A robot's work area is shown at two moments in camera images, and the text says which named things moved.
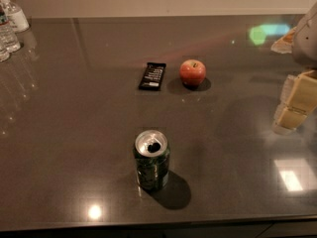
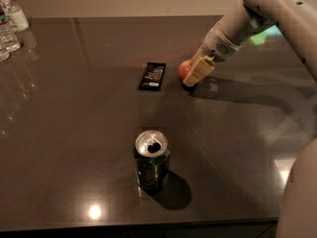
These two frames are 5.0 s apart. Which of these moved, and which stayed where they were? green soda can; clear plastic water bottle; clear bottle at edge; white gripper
Moved: white gripper
Stayed: clear plastic water bottle; green soda can; clear bottle at edge
